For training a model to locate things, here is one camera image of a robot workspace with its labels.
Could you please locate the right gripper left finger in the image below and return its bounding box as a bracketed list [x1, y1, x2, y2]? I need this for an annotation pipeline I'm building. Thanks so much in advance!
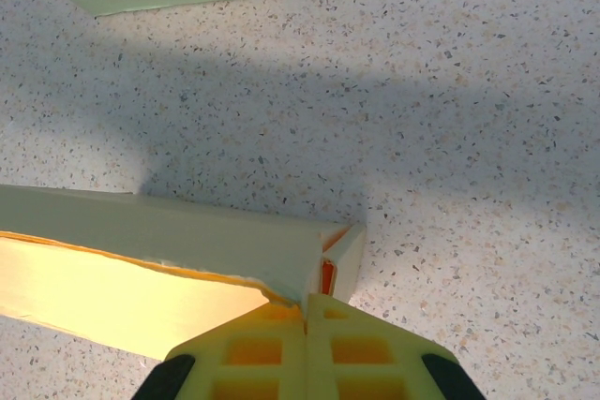
[135, 304, 309, 400]

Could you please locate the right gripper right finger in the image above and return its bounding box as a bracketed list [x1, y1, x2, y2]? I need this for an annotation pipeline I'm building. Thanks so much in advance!
[306, 293, 488, 400]

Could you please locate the yellow paper box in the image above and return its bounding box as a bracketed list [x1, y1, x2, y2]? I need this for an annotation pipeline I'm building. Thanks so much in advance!
[0, 183, 368, 363]

